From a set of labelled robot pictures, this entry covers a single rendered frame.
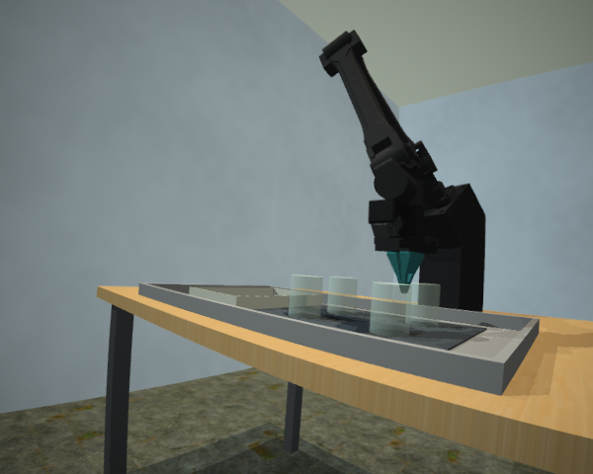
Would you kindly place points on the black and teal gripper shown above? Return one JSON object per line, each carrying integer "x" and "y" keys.
{"x": 408, "y": 247}

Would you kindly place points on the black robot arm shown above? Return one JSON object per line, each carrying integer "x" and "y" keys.
{"x": 399, "y": 214}

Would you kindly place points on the clear glass jar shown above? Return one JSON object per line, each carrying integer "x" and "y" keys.
{"x": 390, "y": 309}
{"x": 342, "y": 295}
{"x": 425, "y": 304}
{"x": 305, "y": 296}

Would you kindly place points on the beige shallow tray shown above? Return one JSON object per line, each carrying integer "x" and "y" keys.
{"x": 261, "y": 297}

